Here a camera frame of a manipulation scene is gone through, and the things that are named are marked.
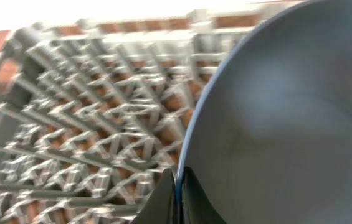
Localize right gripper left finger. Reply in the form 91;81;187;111
131;169;178;224

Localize dark blue plate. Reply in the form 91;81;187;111
178;0;352;224

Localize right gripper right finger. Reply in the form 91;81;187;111
181;166;226;224

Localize grey dishwasher rack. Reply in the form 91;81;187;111
0;1;293;223

